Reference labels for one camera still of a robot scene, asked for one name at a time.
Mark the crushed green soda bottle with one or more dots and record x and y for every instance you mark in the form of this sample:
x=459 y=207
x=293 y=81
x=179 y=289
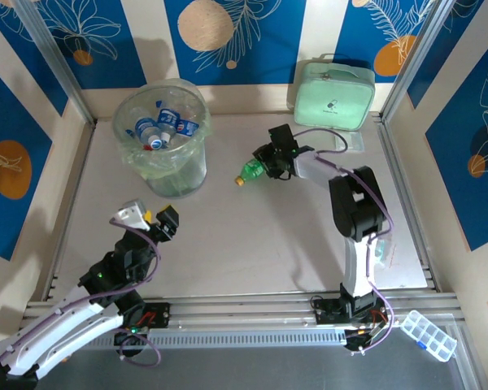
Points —
x=250 y=170

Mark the small crushed blue-label bottle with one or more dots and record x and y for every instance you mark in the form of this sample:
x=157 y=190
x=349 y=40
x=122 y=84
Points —
x=187 y=128
x=148 y=131

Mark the crushed bottle blue barcode label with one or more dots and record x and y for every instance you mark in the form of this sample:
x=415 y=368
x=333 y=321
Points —
x=167 y=118

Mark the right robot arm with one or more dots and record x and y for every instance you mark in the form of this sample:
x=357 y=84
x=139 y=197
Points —
x=358 y=203

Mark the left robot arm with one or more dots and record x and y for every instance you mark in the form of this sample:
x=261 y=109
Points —
x=65 y=333

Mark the round mesh waste bin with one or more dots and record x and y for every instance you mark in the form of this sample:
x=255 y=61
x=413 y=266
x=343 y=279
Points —
x=179 y=183

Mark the translucent green-lined trash bin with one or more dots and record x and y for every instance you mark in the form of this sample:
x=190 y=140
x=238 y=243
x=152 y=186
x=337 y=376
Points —
x=134 y=160

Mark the small clear plastic sachet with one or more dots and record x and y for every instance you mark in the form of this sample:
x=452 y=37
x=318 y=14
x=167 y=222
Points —
x=355 y=142

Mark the mint green zip case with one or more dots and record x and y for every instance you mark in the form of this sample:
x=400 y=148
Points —
x=333 y=97

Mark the black connector block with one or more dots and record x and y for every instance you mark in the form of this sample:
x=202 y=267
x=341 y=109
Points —
x=360 y=339
x=129 y=338

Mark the clear compartment organizer box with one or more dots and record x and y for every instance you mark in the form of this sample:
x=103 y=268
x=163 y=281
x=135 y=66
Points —
x=427 y=335

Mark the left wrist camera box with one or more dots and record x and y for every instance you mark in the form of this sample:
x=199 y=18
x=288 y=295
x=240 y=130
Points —
x=130 y=213

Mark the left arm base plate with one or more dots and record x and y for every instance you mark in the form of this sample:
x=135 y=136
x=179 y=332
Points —
x=158 y=315

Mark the aluminium table side rail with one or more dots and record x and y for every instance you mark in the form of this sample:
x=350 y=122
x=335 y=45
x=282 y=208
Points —
x=395 y=162
x=73 y=203

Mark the aluminium mounting rail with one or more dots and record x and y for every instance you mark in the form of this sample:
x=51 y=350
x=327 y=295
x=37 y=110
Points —
x=244 y=313

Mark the clear wrapper by right rail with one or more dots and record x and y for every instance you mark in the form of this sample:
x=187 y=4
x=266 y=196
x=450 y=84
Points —
x=384 y=254

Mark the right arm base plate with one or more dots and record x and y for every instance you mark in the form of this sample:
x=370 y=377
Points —
x=327 y=310

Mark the aluminium frame post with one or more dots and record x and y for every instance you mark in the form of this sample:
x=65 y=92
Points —
x=416 y=61
x=56 y=57

